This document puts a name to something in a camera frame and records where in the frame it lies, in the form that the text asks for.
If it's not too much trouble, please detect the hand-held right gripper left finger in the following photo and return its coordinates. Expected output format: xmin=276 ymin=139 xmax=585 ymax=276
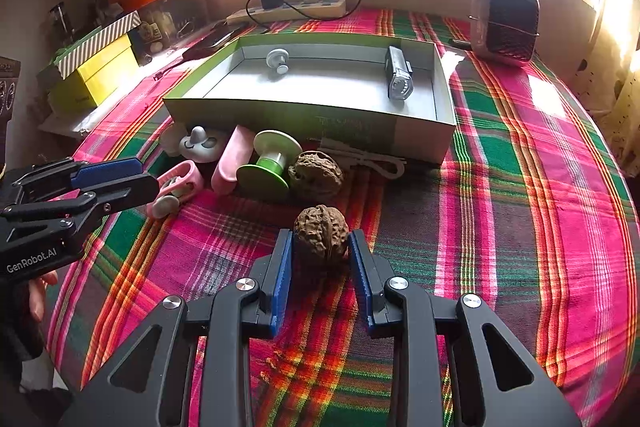
xmin=60 ymin=228 xmax=293 ymax=427

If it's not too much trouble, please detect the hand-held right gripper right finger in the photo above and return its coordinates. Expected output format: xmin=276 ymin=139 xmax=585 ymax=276
xmin=348 ymin=229 xmax=583 ymax=427

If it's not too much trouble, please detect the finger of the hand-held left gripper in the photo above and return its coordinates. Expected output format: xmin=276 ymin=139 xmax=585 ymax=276
xmin=0 ymin=173 xmax=161 ymax=228
xmin=14 ymin=158 xmax=143 ymax=190

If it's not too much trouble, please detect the brown walnut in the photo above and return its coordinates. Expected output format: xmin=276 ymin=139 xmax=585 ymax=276
xmin=287 ymin=151 xmax=345 ymax=202
xmin=293 ymin=205 xmax=349 ymax=264

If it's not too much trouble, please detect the pink plastic clip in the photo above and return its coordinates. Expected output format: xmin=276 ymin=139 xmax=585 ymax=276
xmin=146 ymin=160 xmax=205 ymax=219

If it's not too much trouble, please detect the white koala toy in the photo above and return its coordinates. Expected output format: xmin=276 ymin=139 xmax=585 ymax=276
xmin=160 ymin=123 xmax=230 ymax=162

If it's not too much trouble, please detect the green and white spool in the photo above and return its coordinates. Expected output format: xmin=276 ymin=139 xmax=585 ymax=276
xmin=236 ymin=129 xmax=301 ymax=202

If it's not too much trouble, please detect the white cardboard box tray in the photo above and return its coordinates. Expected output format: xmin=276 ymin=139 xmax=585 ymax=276
xmin=163 ymin=33 xmax=457 ymax=165

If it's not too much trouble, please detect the person's left hand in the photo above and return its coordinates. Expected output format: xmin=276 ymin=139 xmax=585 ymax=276
xmin=27 ymin=269 xmax=60 ymax=323

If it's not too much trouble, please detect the yellow box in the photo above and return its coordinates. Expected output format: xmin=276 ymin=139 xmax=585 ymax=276
xmin=47 ymin=34 xmax=141 ymax=110

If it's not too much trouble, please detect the pink oblong case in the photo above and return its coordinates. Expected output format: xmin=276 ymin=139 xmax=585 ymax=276
xmin=211 ymin=125 xmax=256 ymax=196

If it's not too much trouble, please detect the black speaker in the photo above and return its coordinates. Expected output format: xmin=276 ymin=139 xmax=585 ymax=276
xmin=0 ymin=56 xmax=22 ymax=168

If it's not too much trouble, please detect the striped box lid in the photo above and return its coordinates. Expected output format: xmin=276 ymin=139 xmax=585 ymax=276
xmin=52 ymin=11 xmax=142 ymax=80

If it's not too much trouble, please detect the plaid tablecloth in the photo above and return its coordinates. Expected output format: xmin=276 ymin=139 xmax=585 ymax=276
xmin=42 ymin=7 xmax=636 ymax=427

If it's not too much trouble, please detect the glass jar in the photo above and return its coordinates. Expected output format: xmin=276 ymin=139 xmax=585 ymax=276
xmin=47 ymin=2 xmax=76 ymax=42

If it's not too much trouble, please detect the black smartphone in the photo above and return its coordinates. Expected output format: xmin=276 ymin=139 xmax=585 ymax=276
xmin=182 ymin=24 xmax=251 ymax=60

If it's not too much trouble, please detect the silver bike light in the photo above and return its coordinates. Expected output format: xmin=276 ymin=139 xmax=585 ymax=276
xmin=386 ymin=46 xmax=414 ymax=104

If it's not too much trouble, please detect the white mushroom-shaped knob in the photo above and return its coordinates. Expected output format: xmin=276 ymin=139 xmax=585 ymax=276
xmin=266 ymin=48 xmax=292 ymax=76

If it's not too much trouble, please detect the beige power strip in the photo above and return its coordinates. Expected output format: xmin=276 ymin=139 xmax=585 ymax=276
xmin=226 ymin=0 xmax=347 ymax=26

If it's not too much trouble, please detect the small silver heater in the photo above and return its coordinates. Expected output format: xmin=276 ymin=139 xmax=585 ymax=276
xmin=468 ymin=0 xmax=541 ymax=68

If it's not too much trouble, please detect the spotted cream curtain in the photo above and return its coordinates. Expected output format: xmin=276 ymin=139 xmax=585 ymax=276
xmin=570 ymin=7 xmax=640 ymax=180

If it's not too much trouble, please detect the white coiled cable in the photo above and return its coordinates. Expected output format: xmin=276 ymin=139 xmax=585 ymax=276
xmin=317 ymin=136 xmax=407 ymax=181

